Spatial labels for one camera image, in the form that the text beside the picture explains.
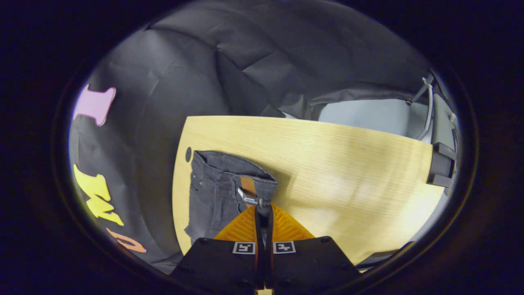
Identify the black backdrop cloth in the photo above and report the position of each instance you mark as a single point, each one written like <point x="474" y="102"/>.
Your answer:
<point x="163" y="82"/>

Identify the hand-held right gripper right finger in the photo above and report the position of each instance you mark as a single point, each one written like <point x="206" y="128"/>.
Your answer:
<point x="311" y="262"/>

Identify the black jeans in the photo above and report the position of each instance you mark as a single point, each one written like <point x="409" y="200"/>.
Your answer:
<point x="213" y="192"/>

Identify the black bracket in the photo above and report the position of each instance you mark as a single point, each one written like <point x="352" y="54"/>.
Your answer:
<point x="440" y="166"/>

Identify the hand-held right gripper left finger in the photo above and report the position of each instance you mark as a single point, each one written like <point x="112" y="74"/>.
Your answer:
<point x="221" y="262"/>

